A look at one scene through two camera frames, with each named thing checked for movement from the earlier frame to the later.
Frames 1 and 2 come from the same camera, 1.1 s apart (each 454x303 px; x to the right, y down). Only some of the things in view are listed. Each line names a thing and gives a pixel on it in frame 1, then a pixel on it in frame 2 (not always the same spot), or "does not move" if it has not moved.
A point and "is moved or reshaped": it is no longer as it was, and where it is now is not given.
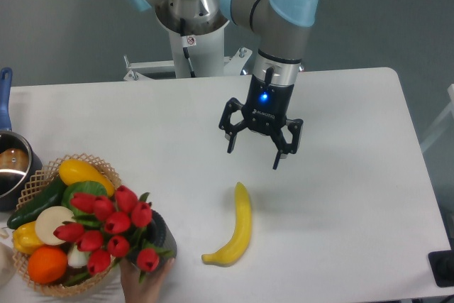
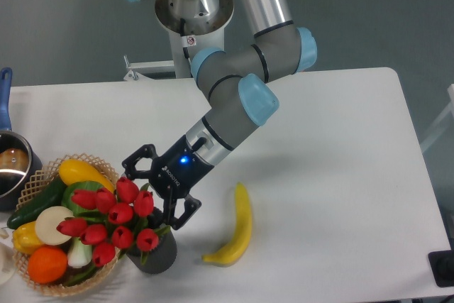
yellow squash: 72,170 does not move
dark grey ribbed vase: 159,233 to 159,260
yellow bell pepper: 25,238 does not move
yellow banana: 233,251 does not move
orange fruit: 47,264 does not move
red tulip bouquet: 114,229 is moved or reshaped
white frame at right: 440,120 does not move
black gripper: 268,107 to 175,172
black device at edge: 442,264 does not move
